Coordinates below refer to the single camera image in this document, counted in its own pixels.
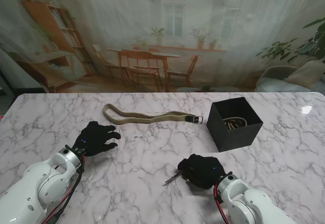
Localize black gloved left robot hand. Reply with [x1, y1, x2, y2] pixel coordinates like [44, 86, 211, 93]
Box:
[72, 120, 122, 156]

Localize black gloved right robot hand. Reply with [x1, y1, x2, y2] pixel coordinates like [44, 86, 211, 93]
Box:
[177, 154, 226, 190]

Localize black woven belt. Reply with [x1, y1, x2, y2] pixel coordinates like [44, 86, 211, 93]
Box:
[164, 172, 183, 185]

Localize black square storage box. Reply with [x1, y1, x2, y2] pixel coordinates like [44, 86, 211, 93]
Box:
[206, 97, 264, 153]

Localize beige braided belt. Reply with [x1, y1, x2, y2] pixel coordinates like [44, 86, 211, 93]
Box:
[102, 103, 204, 125]
[222, 116, 249, 131]

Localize printed room scene backdrop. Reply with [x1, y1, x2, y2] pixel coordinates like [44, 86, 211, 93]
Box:
[0, 0, 325, 94]

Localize red and black cable bundle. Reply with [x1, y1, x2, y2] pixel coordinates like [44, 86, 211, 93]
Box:
[40, 154, 86, 224]
[213, 183, 229, 224]

